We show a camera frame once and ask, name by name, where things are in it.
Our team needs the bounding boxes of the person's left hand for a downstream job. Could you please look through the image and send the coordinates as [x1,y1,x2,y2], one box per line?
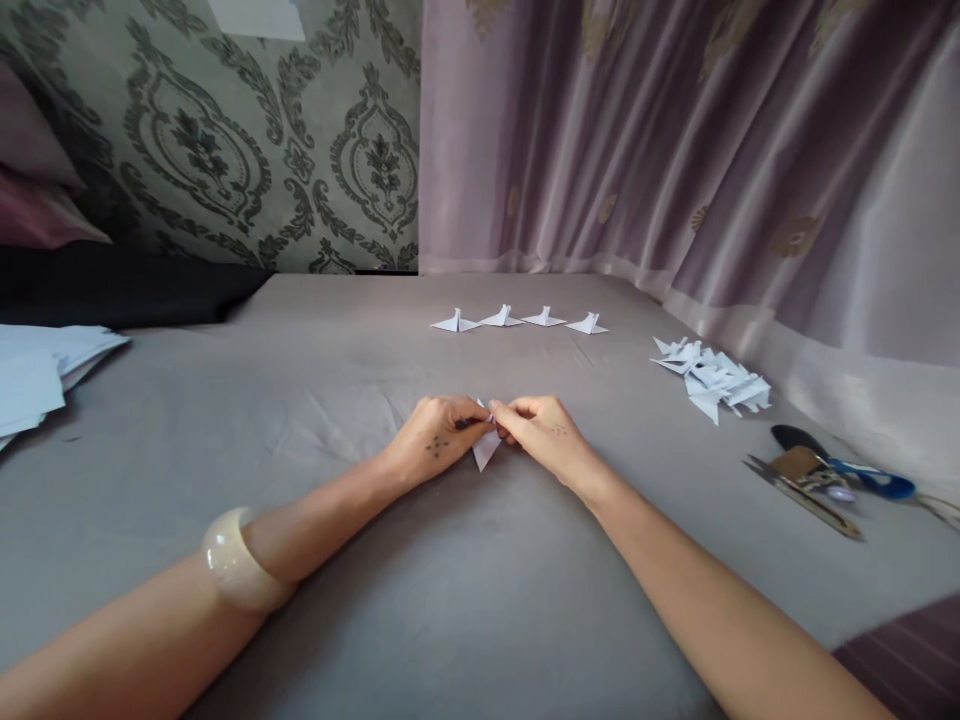
[384,395,494,490]

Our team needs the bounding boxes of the person's right hand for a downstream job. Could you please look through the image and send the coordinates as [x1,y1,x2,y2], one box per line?
[487,395,594,490]

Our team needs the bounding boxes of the person's left fingers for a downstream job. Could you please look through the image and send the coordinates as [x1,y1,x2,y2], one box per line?
[438,395,493,421]

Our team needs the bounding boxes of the white paper piece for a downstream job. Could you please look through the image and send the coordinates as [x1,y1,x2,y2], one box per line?
[472,397,505,473]

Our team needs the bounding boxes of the grey bed sheet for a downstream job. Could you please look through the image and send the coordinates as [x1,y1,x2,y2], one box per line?
[0,272,960,720]

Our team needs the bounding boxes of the pile of white origami birds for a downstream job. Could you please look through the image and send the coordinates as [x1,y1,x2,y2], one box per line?
[649,335,775,427]

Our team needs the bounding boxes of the metal thread snips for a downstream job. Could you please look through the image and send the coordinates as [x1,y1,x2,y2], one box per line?
[742,446,864,543]

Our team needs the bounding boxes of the purple curtain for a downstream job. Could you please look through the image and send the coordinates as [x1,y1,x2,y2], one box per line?
[416,0,960,481]

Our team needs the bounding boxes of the black cloth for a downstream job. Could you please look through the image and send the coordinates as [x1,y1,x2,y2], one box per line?
[0,243,277,333]

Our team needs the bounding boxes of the stack of white paper sheets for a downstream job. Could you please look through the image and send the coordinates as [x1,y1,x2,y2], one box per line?
[0,323,133,451]

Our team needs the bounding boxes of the person's legs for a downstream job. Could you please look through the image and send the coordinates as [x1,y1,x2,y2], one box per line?
[830,593,960,720]

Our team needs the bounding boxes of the purple pillow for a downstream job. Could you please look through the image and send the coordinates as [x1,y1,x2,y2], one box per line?
[0,59,114,249]

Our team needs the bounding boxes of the blue handled scissors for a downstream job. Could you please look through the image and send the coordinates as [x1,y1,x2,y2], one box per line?
[770,424,918,502]

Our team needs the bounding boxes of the white paper on wall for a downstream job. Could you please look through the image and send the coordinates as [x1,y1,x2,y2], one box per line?
[208,0,309,43]

